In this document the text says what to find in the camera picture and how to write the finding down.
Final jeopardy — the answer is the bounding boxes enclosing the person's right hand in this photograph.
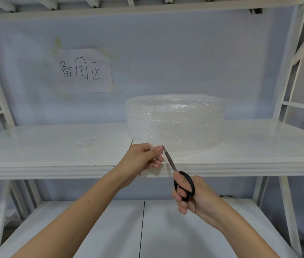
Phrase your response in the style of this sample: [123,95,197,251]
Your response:
[172,171,228,231]

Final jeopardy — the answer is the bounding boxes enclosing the person's left hand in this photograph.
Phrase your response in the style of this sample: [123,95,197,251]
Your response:
[116,143,165,188]

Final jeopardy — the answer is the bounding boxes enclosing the black handled scissors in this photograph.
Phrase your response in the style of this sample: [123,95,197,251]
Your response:
[162,144,196,202]

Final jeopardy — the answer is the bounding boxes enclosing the clear bubble wrap roll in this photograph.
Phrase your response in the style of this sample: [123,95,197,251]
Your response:
[125,94,225,160]

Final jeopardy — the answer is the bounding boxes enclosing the person's right forearm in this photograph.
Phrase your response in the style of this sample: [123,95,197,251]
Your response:
[218,197,285,258]

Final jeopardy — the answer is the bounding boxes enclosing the person's left forearm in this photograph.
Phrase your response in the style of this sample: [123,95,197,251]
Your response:
[12,166,131,258]

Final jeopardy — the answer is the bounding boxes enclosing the white metal shelving rack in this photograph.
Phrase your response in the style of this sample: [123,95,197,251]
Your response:
[0,0,304,258]

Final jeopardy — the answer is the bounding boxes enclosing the white paper sign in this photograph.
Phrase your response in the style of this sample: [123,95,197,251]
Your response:
[44,48,114,94]

